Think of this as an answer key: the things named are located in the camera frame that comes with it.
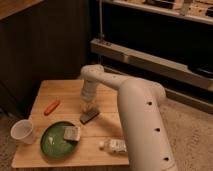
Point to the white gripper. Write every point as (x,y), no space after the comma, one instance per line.
(88,100)

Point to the dark grey eraser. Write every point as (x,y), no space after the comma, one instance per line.
(86,117)

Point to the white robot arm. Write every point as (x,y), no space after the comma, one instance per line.
(138,102)

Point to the orange carrot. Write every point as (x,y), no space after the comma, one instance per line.
(51,107)

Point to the clear plastic bottle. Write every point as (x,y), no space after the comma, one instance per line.
(113,146)

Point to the green plate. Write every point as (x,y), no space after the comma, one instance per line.
(52,143)

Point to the white plastic cup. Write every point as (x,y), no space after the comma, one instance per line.
(23,131)

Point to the dark wooden cabinet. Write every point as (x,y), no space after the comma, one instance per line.
(48,41)

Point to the grey metal shelf rack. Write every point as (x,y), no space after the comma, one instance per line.
(147,40)

